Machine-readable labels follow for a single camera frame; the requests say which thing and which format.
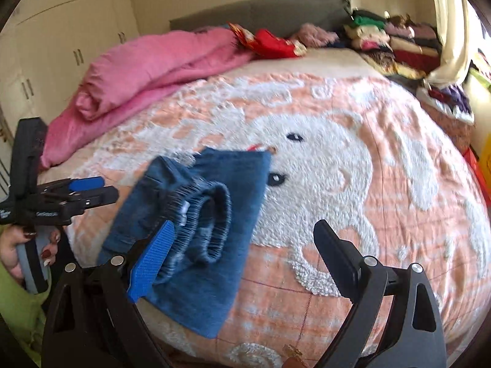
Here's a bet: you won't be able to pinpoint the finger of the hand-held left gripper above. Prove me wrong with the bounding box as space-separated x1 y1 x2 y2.
57 186 120 211
38 176 106 197

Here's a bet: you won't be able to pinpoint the grey bed headboard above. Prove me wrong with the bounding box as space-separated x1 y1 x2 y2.
169 0 352 33

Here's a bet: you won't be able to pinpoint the red patterned cloth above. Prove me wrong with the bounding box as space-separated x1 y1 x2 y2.
229 23 257 49

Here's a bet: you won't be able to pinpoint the pink folded quilt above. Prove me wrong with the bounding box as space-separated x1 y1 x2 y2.
40 27 256 168

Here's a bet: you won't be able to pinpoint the cream curtain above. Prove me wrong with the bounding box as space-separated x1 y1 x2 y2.
424 0 485 90

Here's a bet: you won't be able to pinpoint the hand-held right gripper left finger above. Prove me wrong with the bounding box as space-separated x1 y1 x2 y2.
41 218 176 368

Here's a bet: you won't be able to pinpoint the yellow box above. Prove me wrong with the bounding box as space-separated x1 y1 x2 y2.
474 130 491 185

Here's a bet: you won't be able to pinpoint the peach white printed blanket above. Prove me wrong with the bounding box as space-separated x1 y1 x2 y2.
37 71 491 368

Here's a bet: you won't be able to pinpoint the red garment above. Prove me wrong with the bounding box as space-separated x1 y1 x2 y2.
253 29 307 59

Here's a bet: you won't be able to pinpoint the person's left hand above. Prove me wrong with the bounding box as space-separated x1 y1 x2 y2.
0 224 62 281

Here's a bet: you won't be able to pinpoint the purple clothes pile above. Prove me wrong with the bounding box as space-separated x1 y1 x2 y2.
418 82 476 124

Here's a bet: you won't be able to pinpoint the pink fluffy garment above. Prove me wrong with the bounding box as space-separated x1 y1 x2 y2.
289 23 340 49

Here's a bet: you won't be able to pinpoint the cream wardrobe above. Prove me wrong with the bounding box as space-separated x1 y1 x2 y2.
0 0 139 156

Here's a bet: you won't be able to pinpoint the person's left forearm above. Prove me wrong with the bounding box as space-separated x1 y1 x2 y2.
0 264 47 366

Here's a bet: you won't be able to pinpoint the stack of folded clothes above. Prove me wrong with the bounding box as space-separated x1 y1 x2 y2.
343 8 446 79

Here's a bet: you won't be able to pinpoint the blue denim pants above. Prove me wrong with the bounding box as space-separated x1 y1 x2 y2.
96 146 274 339

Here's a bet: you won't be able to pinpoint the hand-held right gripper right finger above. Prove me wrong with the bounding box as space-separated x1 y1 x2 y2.
312 219 448 368

